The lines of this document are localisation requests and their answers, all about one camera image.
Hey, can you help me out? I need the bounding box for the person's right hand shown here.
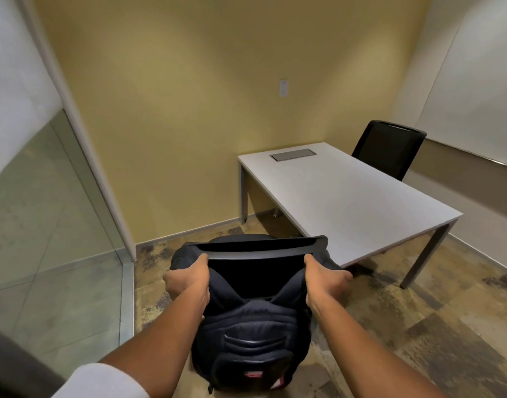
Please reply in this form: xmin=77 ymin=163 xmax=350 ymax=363
xmin=303 ymin=253 xmax=354 ymax=315

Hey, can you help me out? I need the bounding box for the person's left hand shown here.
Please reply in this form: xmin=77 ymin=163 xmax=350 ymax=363
xmin=163 ymin=253 xmax=211 ymax=318

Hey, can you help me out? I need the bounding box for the black mesh office chair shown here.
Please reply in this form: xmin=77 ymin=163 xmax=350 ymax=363
xmin=170 ymin=234 xmax=346 ymax=311
xmin=351 ymin=120 xmax=427 ymax=182

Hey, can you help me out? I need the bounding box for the person's left forearm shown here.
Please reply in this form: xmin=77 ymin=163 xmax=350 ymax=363
xmin=99 ymin=291 xmax=210 ymax=398

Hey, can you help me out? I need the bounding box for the person's right forearm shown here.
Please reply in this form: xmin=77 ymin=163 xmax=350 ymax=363
xmin=308 ymin=291 xmax=446 ymax=398

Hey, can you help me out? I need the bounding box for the white rectangular table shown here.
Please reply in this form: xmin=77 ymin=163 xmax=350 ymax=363
xmin=238 ymin=142 xmax=464 ymax=290

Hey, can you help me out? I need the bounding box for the black backpack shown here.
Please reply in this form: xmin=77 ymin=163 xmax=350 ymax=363
xmin=190 ymin=267 xmax=313 ymax=395

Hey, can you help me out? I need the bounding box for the white sleeve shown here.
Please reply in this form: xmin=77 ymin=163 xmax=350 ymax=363
xmin=50 ymin=363 xmax=150 ymax=398

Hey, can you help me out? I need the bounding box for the glass partition panel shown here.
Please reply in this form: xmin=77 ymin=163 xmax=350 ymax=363
xmin=0 ymin=109 xmax=135 ymax=379

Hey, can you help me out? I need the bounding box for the grey table cable hatch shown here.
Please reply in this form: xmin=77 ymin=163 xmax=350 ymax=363
xmin=270 ymin=148 xmax=317 ymax=162

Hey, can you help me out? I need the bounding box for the white partition frame post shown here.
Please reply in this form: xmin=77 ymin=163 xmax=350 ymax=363
xmin=19 ymin=0 xmax=137 ymax=262

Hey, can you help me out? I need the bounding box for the white wall whiteboard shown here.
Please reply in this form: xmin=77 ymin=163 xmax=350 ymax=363
xmin=414 ymin=0 xmax=507 ymax=169

